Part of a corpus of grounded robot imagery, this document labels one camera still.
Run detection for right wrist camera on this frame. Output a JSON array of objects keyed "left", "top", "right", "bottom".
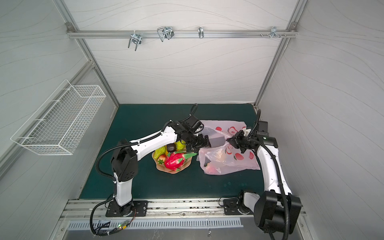
[{"left": 245, "top": 121, "right": 269, "bottom": 136}]

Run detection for pink plastic bag peach print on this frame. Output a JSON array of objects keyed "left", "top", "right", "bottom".
[{"left": 198, "top": 120, "right": 261, "bottom": 176}]

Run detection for metal hook clamp middle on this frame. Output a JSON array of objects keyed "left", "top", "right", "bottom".
[{"left": 157, "top": 26, "right": 175, "bottom": 42}]

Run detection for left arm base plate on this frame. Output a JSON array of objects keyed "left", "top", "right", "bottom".
[{"left": 106, "top": 200, "right": 149, "bottom": 218}]

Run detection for green starfruit left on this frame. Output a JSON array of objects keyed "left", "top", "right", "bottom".
[{"left": 153, "top": 146, "right": 167, "bottom": 160}]

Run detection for metal hook clamp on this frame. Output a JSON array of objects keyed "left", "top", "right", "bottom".
[
  {"left": 128, "top": 33, "right": 142, "bottom": 51},
  {"left": 157, "top": 26, "right": 175, "bottom": 42}
]

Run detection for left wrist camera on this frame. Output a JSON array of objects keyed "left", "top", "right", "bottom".
[{"left": 182, "top": 115, "right": 204, "bottom": 134}]

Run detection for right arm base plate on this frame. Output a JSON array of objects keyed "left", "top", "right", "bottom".
[{"left": 221, "top": 199, "right": 251, "bottom": 216}]

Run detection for metal hook clamp left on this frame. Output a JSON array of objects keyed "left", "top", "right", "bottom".
[{"left": 128, "top": 33, "right": 142, "bottom": 51}]

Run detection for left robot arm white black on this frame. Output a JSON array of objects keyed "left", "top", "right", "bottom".
[{"left": 95, "top": 118, "right": 210, "bottom": 217}]

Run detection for pink flower-shaped fruit plate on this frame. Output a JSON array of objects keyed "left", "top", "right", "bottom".
[{"left": 152, "top": 147, "right": 197, "bottom": 174}]

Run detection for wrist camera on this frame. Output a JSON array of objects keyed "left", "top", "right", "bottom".
[
  {"left": 245, "top": 121, "right": 269, "bottom": 136},
  {"left": 182, "top": 115, "right": 204, "bottom": 134}
]

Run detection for small metal hook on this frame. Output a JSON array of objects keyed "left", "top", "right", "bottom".
[{"left": 198, "top": 27, "right": 204, "bottom": 39}]

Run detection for white slotted cable duct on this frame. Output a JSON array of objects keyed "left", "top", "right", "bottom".
[{"left": 67, "top": 218, "right": 244, "bottom": 231}]

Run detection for red yellow strawberry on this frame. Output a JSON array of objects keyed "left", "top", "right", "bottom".
[{"left": 157, "top": 154, "right": 168, "bottom": 166}]

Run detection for dark purple plum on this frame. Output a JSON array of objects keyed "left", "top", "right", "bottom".
[{"left": 166, "top": 143, "right": 177, "bottom": 153}]

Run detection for left black cable bundle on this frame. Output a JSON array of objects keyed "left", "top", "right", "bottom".
[{"left": 89, "top": 196, "right": 137, "bottom": 237}]

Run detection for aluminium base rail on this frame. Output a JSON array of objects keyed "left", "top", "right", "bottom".
[{"left": 59, "top": 198, "right": 253, "bottom": 221}]

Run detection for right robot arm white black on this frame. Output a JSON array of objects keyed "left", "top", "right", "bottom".
[{"left": 223, "top": 131, "right": 302, "bottom": 240}]

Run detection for pink dragon fruit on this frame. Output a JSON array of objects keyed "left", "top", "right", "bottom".
[{"left": 165, "top": 151, "right": 197, "bottom": 172}]

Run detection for white wire basket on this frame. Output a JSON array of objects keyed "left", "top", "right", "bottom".
[{"left": 11, "top": 80, "right": 106, "bottom": 156}]

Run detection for metal bracket right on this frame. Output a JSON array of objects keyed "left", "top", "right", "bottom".
[{"left": 260, "top": 27, "right": 287, "bottom": 39}]

